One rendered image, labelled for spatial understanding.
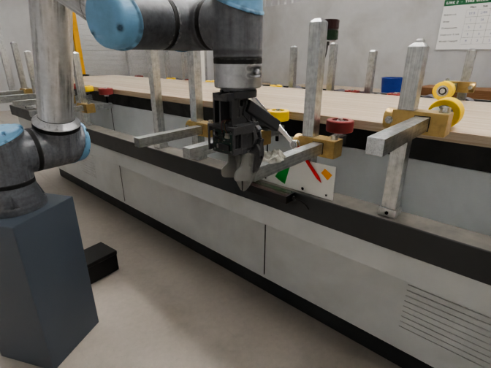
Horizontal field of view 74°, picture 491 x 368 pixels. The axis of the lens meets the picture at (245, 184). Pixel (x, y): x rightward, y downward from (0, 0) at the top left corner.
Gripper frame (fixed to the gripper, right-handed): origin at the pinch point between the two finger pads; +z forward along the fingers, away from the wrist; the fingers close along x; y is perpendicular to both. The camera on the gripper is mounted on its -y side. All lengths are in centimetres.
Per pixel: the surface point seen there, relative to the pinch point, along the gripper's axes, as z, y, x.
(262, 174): -1.6, -4.0, 1.5
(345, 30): -83, -775, -362
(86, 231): 83, -23, -161
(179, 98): -7, -49, -86
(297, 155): -2.7, -18.0, 1.5
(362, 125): -5.8, -49.5, 4.3
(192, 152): -1.4, -4.9, -23.5
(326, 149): -2.0, -30.4, 2.6
